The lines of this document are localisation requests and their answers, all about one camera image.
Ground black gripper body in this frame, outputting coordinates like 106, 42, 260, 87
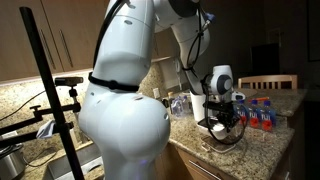
213, 108, 242, 123

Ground Fiji water bottle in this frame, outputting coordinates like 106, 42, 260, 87
248, 99, 263, 130
233, 99, 250, 126
259, 100, 277, 133

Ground orange pen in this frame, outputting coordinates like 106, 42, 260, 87
251, 96, 271, 103

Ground wooden slat-back chair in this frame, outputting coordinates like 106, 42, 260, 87
237, 74, 299, 90

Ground wooden base cabinet drawers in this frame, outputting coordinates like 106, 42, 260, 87
163, 143, 241, 180

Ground black bottle wooden cap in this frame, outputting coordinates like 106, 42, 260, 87
165, 91, 176, 114

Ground stainless steel sink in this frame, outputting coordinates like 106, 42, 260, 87
46, 142, 104, 180

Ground black tripod pole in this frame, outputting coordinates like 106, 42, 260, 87
19, 6, 85, 180

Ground white cloth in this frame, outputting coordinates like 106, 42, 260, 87
35, 119, 57, 140

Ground stainless steel pot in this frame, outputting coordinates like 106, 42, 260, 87
0, 143, 27, 180

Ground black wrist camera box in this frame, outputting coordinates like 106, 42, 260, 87
203, 100, 235, 112

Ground white wall outlet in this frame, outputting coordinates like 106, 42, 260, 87
152, 87, 162, 100

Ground black exterior camera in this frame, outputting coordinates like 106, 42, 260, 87
54, 76, 84, 87

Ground wooden wall cabinets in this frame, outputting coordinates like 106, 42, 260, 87
0, 0, 111, 83

